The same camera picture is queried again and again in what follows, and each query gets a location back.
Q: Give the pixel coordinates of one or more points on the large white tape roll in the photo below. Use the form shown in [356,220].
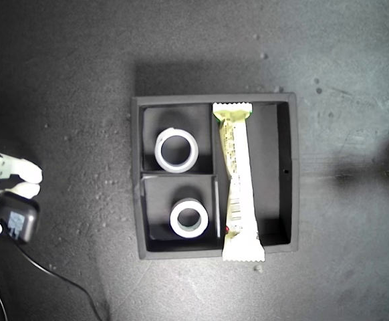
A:
[157,150]

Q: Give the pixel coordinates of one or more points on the white tape roll teal core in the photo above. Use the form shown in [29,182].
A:
[173,219]

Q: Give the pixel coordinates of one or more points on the white green snack bar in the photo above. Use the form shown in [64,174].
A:
[240,167]

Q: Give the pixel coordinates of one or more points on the black compartment tray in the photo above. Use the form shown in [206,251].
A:
[268,150]

